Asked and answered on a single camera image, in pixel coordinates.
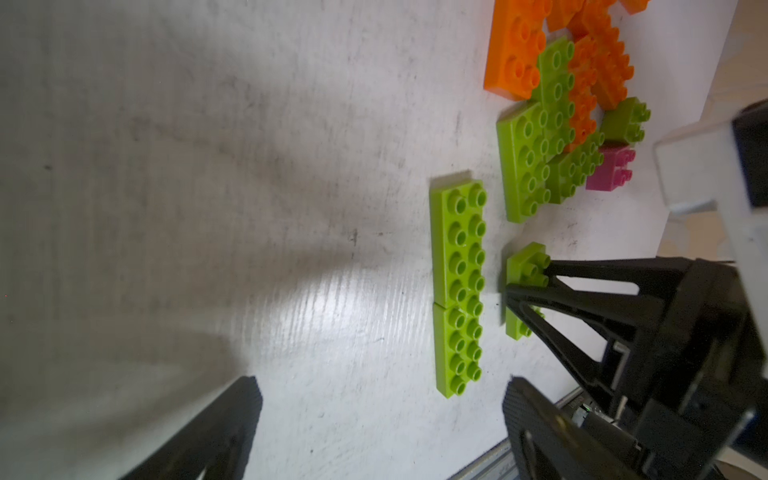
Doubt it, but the orange brick top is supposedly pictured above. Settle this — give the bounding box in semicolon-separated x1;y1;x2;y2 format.
619;0;650;15

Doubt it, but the pink small brick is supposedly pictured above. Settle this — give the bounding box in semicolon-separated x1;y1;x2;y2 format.
586;145;636;192

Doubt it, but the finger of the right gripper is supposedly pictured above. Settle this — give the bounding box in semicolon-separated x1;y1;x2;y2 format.
506;284;663;396
545;257;694;299

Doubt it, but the orange brick centre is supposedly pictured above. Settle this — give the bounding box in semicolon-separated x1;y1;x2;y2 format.
565;35;598;152

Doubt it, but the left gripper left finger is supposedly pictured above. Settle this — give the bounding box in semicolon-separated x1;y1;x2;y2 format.
124;376;263;479

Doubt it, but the green brick lowest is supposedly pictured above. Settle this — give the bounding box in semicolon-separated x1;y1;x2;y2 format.
433;303;483;398

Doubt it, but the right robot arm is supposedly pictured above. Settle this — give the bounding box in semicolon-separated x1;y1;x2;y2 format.
502;101;767;479

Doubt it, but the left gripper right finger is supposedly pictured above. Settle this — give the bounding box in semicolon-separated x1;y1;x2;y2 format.
502;377;636;479

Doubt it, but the orange brick far left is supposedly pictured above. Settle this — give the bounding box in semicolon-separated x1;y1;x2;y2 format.
484;0;552;101

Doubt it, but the green small brick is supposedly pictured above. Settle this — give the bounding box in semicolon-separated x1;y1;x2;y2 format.
601;97;652;146

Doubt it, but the orange brick upper left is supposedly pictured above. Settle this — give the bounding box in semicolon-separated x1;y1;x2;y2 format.
567;0;634;111

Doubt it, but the orange brick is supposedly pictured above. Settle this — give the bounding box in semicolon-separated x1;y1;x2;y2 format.
619;0;650;15
484;0;552;101
567;0;634;111
565;35;598;152

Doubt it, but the green brick long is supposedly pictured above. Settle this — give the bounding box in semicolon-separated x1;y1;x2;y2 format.
533;37;576;161
504;242;551;340

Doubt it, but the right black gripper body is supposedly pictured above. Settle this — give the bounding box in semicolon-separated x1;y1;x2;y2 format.
587;260;767;479

